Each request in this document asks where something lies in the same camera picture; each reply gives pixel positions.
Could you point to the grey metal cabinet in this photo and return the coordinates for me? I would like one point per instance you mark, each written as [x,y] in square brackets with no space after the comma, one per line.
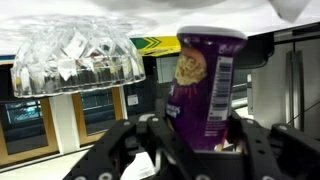
[276,86]

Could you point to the black office chair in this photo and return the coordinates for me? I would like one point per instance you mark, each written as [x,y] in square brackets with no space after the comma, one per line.
[256,53]

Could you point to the purple container with red lid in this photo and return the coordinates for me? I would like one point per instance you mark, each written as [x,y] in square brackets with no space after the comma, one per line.
[196,110]

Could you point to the large cut glass bowl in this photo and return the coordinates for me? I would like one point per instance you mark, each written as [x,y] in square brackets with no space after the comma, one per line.
[100,76]

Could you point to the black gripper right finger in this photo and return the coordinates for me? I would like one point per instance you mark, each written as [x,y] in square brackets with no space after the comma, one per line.
[283,153]

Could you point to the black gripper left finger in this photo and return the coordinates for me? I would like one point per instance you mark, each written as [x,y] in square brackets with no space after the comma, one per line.
[110,146]

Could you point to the green yellow crayon box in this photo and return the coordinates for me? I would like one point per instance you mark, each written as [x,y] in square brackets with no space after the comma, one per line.
[160,45]

